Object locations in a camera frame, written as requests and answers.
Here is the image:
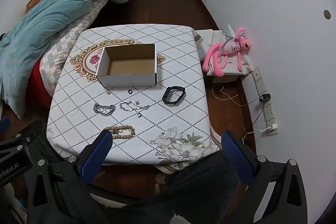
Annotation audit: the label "wooden bead bracelet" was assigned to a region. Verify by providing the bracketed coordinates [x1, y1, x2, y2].
[104, 126, 136, 140]

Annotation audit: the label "pink plush toy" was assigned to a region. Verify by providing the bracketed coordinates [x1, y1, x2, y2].
[202, 27, 250, 77]

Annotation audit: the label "silver chain bracelet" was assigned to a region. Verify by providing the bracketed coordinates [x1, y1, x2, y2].
[93, 103, 116, 117]

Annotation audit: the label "black wristband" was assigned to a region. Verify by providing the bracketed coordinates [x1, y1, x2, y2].
[162, 86, 187, 105]

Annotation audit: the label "white wall socket strip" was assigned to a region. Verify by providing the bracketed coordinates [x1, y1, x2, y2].
[251, 67, 279, 136]

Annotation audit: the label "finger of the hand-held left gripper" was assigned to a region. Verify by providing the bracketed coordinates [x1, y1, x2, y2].
[0, 116, 11, 141]

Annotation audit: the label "blue duvet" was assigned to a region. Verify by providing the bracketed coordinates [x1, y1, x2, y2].
[0, 0, 137, 119]

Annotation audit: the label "white patterned tablecloth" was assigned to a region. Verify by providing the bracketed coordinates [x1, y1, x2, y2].
[46, 23, 219, 169]

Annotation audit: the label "white cable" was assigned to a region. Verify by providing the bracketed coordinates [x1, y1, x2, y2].
[212, 84, 259, 106]

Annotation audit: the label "grey cord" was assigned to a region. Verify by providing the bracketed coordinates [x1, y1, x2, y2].
[219, 29, 238, 55]

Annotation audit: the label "thin silver charm bracelet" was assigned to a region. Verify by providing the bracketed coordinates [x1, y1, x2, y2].
[119, 100, 151, 112]

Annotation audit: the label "black cable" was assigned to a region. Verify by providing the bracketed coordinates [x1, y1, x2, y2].
[238, 99, 263, 140]

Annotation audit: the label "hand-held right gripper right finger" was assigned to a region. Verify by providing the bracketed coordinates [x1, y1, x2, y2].
[221, 130, 308, 224]

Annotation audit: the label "person's dark fleece pants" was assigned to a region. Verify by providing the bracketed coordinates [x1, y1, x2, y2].
[26, 135, 247, 224]

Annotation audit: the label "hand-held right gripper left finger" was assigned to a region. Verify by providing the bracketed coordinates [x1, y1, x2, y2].
[26, 130, 113, 224]

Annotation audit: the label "red bed cloth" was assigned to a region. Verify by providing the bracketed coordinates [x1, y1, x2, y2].
[25, 59, 54, 109]

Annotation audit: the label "checkered bed sheet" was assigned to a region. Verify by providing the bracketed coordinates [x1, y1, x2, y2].
[39, 0, 109, 94]

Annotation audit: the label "white cardboard box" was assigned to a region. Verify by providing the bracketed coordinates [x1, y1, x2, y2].
[96, 43, 158, 88]

